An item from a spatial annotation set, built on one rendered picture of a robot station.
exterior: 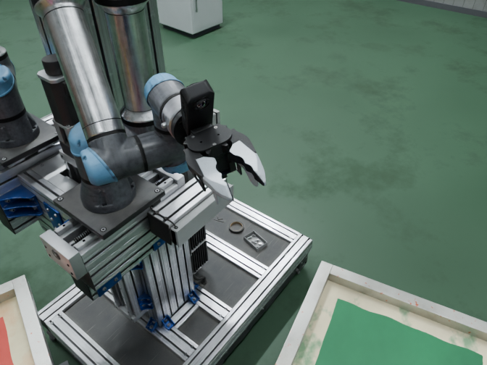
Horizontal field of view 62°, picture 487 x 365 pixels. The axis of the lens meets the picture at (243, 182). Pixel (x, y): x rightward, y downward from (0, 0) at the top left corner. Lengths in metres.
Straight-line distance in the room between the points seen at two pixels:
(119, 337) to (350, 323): 1.23
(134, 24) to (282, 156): 2.57
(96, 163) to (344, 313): 0.85
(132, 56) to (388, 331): 1.01
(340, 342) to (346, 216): 1.78
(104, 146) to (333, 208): 2.36
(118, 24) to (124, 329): 1.56
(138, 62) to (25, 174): 0.71
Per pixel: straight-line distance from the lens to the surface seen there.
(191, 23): 5.58
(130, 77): 1.02
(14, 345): 1.38
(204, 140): 0.63
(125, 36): 0.98
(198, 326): 2.13
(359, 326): 1.30
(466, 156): 3.87
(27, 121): 1.54
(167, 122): 0.72
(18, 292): 1.44
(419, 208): 3.19
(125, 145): 0.81
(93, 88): 0.83
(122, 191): 1.15
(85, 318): 2.28
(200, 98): 0.60
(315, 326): 1.27
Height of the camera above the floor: 2.04
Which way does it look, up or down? 41 degrees down
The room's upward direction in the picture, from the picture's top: straight up
